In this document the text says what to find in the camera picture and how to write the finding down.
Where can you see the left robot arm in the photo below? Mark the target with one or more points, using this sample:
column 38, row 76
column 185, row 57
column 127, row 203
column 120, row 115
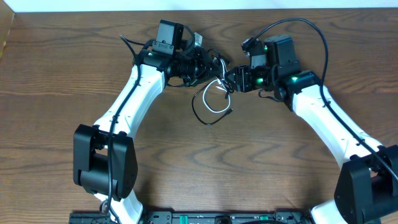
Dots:
column 104, row 158

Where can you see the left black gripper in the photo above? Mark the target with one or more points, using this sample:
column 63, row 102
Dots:
column 204, row 68

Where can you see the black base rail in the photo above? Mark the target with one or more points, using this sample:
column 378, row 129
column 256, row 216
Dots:
column 167, row 217

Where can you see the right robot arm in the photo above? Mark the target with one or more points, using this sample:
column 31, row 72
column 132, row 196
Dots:
column 366, row 190

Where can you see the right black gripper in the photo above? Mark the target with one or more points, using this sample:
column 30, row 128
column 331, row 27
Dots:
column 243, row 83

